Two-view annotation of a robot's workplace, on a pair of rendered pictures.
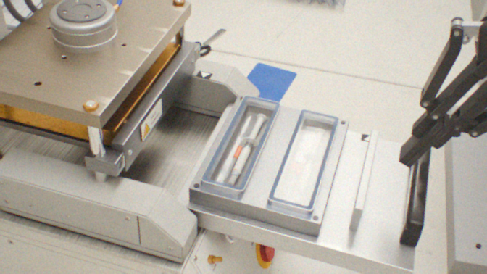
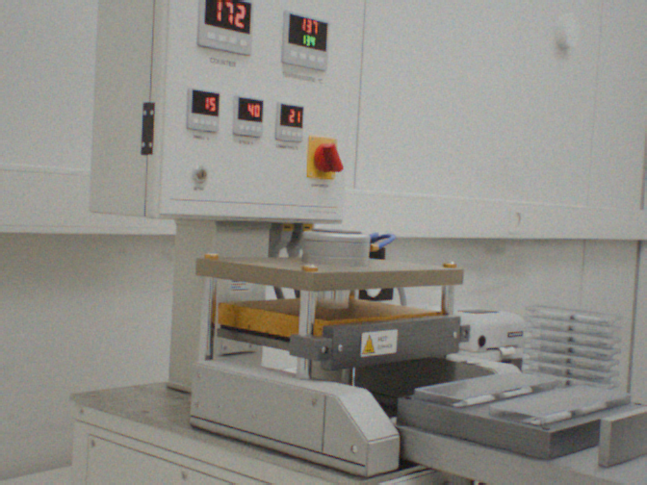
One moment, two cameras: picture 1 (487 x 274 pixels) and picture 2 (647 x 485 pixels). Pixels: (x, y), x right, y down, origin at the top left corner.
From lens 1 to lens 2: 59 cm
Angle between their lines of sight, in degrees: 46
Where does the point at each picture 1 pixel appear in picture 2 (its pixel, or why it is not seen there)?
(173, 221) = (366, 418)
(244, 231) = (454, 456)
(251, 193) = (473, 409)
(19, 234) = (196, 458)
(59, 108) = (279, 271)
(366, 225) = (626, 467)
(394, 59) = not seen: outside the picture
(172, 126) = not seen: hidden behind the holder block
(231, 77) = (504, 369)
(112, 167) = (315, 344)
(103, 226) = (288, 424)
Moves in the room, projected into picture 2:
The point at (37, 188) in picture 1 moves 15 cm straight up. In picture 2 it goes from (232, 375) to (240, 231)
